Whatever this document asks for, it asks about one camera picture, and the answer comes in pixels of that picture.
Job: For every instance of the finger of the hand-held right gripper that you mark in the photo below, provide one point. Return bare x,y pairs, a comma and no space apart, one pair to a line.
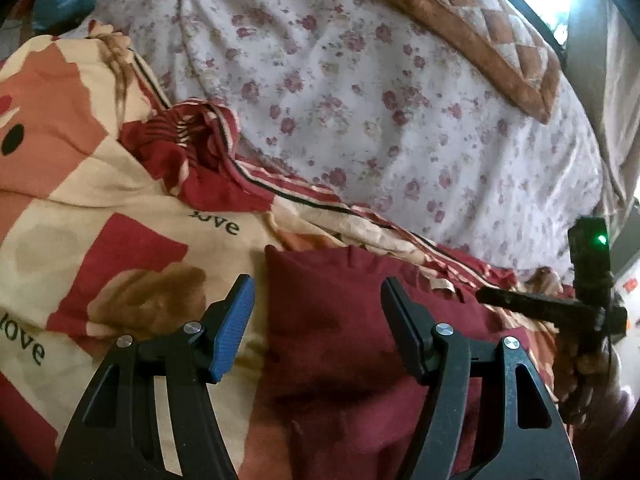
530,307

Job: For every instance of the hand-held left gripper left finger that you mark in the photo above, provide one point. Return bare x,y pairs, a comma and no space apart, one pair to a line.
234,327

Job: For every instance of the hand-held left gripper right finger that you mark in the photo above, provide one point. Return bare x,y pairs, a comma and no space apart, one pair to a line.
406,332

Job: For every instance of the dark red cloth garment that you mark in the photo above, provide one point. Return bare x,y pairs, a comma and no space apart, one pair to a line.
350,350

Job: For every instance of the person's right hand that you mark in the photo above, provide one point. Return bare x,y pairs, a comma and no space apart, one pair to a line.
595,375

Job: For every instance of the beige curtain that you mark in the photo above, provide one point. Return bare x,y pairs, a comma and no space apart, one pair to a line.
617,110

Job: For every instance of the cream and red printed blanket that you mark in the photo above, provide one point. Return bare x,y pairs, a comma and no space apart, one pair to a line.
75,220

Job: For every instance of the brown quilted pillow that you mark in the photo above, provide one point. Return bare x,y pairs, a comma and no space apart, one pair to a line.
475,25

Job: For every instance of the white floral bed sheet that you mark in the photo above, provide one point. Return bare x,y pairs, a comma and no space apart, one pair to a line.
320,60

